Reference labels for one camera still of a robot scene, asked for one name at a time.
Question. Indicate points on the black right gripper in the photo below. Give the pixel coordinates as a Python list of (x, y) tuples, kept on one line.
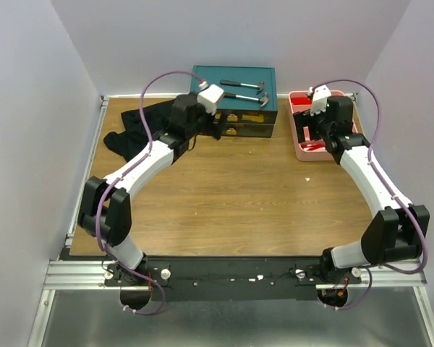
[(307, 121)]

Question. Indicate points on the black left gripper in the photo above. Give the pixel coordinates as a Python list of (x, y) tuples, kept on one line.
[(212, 129)]

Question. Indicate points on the pink compartment tray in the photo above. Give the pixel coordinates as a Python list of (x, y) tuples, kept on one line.
[(341, 134)]

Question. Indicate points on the clear drawer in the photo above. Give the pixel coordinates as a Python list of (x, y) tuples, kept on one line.
[(248, 116), (247, 130)]

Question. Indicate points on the teal drawer cabinet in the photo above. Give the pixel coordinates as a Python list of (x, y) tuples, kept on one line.
[(252, 75)]

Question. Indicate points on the black handled claw hammer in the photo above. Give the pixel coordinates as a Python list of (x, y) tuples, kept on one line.
[(259, 87)]

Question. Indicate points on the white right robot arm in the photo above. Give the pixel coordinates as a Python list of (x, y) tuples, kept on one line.
[(398, 227)]

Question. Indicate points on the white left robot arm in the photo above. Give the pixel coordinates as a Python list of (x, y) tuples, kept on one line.
[(105, 209)]

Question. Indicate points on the red white item lower compartment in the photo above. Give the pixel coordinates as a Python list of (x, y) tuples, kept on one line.
[(312, 147)]

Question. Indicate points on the red block top compartment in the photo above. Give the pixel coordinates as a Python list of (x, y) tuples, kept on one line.
[(300, 101)]

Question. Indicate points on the black cloth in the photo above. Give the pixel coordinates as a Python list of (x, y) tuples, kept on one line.
[(133, 139)]

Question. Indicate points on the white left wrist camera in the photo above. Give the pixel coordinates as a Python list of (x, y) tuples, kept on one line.
[(209, 96)]

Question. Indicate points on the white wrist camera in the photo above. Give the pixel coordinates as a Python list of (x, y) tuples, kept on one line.
[(209, 96), (319, 99)]

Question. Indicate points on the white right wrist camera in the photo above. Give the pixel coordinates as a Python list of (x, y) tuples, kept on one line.
[(319, 99)]

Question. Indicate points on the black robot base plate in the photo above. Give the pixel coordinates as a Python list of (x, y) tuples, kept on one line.
[(232, 278)]

